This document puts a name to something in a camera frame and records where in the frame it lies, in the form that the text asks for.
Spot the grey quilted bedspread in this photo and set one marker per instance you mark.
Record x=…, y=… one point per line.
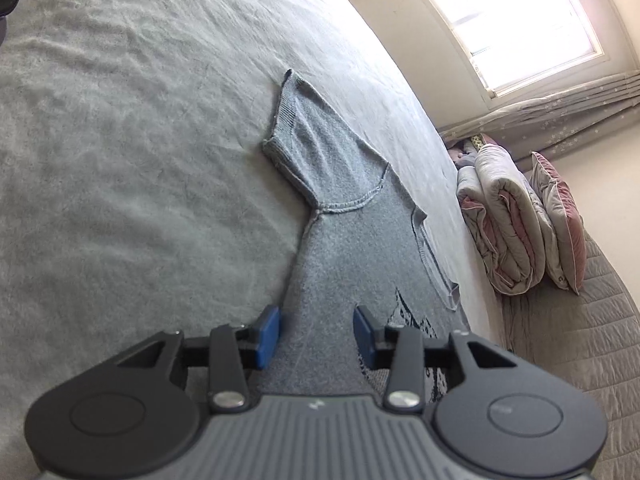
x=575, y=350

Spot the folded grey pink quilt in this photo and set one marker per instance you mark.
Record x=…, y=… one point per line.
x=500, y=220

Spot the grey patterned knit sweater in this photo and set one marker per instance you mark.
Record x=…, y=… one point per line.
x=350, y=250

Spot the grey floral curtain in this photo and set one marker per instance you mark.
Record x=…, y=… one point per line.
x=550, y=115

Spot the window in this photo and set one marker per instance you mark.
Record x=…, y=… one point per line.
x=500, y=15

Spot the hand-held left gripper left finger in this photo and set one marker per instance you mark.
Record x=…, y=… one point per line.
x=267, y=335

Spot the pink grey cloth bundle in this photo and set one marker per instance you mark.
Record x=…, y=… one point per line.
x=462, y=152

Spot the grey bed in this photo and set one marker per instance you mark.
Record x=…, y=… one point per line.
x=125, y=160

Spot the grey pink pillow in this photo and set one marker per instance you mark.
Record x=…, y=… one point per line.
x=562, y=220

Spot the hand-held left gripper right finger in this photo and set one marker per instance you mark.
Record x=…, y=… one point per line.
x=362, y=335

